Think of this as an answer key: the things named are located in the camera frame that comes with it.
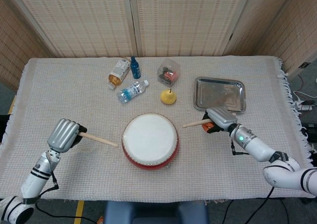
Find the black object beside table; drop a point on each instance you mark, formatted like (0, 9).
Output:
(3, 125)

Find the orange tea bottle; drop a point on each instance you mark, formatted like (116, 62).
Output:
(119, 72)

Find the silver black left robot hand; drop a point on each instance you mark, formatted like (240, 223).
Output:
(62, 134)

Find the white power strip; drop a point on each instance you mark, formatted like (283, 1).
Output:
(305, 107)

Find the clear plastic box with items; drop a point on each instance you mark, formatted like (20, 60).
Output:
(168, 72)

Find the beige woven tablecloth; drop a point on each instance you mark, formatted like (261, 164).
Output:
(62, 97)

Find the blue spray bottle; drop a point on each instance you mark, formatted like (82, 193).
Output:
(135, 69)

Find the red drum with white skin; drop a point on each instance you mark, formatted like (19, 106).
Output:
(149, 137)

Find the silver orange-tipped right robot hand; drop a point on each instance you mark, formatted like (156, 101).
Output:
(221, 117)

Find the wooden drumstick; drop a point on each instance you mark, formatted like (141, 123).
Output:
(101, 140)
(195, 123)

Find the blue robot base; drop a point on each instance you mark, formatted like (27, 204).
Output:
(153, 211)

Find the woven folding screen panel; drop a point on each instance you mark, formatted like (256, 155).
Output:
(81, 20)
(260, 23)
(15, 48)
(302, 35)
(185, 20)

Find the clear water bottle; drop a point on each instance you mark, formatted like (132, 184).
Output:
(131, 91)

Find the yellow pear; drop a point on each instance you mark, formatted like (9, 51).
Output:
(168, 97)

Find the rectangular steel tray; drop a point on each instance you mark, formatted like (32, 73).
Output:
(219, 92)

